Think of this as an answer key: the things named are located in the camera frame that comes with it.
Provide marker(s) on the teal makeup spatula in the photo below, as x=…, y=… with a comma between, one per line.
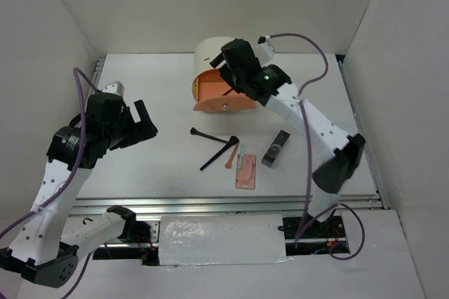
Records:
x=242, y=149

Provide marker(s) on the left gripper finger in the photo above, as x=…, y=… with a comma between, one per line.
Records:
x=142, y=131
x=142, y=112

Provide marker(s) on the aluminium rail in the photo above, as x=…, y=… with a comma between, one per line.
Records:
x=190, y=206

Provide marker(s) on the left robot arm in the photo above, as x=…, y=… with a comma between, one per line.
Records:
x=41, y=253

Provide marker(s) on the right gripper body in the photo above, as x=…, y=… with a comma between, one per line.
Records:
x=240, y=78

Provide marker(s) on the black fan makeup brush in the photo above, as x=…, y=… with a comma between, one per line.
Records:
x=231, y=142

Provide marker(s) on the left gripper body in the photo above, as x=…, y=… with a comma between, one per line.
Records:
x=119, y=133

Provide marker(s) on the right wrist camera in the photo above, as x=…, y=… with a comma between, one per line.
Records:
x=264, y=50

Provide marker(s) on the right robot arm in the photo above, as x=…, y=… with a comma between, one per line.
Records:
x=332, y=153

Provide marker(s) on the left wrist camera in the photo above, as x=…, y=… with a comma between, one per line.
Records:
x=115, y=88

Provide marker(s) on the orange makeup spatula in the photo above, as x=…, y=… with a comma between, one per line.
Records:
x=228, y=164

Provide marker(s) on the pink makeup packet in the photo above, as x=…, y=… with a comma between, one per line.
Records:
x=246, y=176

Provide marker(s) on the thin black makeup brush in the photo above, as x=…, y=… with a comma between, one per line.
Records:
x=229, y=91

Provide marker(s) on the black round-head makeup brush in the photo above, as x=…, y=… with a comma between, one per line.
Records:
x=194, y=131

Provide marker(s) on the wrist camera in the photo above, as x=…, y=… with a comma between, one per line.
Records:
x=264, y=50
x=115, y=88

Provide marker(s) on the cream oval drawer cabinet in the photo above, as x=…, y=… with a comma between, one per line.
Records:
x=206, y=51

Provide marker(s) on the black cosmetic box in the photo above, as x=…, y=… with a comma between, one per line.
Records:
x=275, y=148

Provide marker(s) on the white foil-taped cover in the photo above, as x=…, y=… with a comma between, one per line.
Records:
x=221, y=240

